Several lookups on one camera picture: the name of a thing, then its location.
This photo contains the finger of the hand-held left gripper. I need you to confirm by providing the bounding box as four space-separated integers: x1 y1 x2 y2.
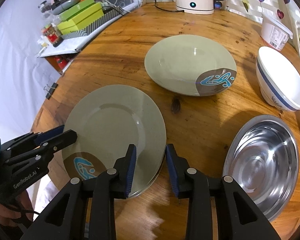
5 129 78 171
2 125 65 151

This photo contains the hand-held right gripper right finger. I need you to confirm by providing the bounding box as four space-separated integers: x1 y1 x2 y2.
165 144 282 240

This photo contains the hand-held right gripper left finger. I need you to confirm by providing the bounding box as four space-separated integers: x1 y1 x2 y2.
20 144 137 240

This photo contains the stainless steel bowl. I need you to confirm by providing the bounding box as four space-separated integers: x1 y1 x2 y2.
222 114 300 222

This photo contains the deep green plate brown patch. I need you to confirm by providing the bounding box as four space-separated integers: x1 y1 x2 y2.
144 34 237 97

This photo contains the white bowl blue stripe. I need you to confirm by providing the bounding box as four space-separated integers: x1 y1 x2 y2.
255 46 300 112

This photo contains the person's left hand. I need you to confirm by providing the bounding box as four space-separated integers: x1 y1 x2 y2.
0 192 35 233

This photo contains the black binder clip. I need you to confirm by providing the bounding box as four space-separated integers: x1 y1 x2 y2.
44 82 58 99

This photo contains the white paper sheet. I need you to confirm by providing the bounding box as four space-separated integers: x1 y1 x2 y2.
35 34 83 58

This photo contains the jar with colourful contents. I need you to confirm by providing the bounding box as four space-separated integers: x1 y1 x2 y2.
41 22 63 48

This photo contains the lime green box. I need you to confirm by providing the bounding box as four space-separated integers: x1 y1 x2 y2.
57 3 104 35

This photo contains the grey striped box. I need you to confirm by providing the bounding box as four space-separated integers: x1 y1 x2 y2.
61 6 125 40

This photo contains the grey remote control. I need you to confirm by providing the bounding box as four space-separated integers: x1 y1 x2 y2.
51 0 82 15

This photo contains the white plastic tub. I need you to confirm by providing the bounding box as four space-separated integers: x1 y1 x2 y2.
261 15 293 51

